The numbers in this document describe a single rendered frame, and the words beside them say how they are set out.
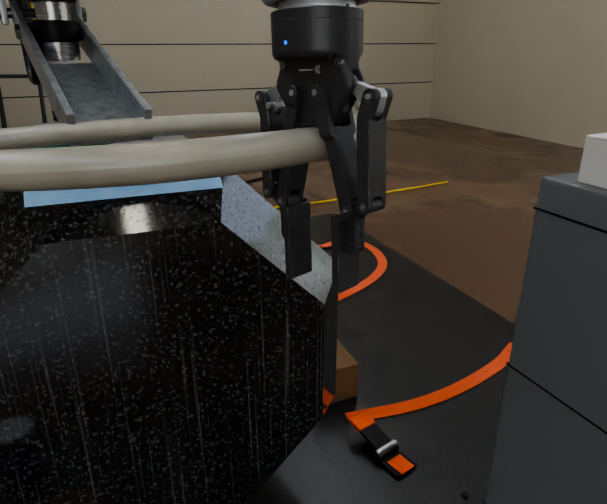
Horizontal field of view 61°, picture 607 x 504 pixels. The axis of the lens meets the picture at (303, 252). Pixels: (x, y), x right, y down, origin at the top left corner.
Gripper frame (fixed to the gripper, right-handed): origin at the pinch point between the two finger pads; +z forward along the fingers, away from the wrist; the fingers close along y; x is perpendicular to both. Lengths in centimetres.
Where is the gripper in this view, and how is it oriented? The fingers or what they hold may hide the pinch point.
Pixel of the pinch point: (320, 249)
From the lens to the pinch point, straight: 48.0
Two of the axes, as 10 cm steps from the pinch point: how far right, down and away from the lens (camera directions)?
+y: -7.3, -1.9, 6.5
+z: 0.3, 9.5, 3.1
